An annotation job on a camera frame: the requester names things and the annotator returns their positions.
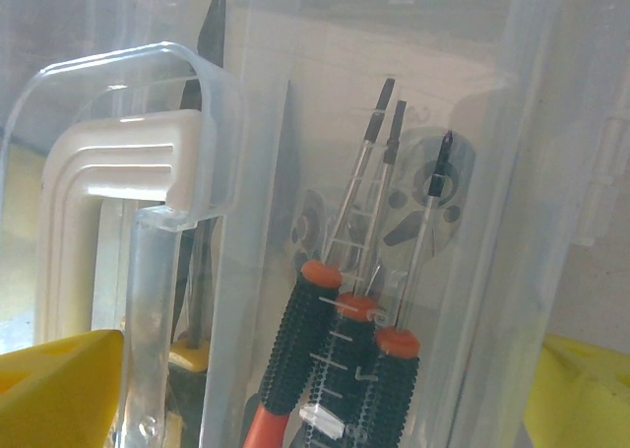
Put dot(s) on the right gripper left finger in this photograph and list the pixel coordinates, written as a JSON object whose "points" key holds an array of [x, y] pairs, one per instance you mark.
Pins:
{"points": [[49, 399]]}

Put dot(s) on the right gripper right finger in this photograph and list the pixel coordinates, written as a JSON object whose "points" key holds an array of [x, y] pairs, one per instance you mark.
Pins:
{"points": [[581, 403]]}

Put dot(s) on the clear plastic tool box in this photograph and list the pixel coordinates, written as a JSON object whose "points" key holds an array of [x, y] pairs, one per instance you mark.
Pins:
{"points": [[492, 74]]}

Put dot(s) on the long needle nose pliers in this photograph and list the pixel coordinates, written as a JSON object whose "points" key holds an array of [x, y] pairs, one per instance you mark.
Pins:
{"points": [[211, 34]]}

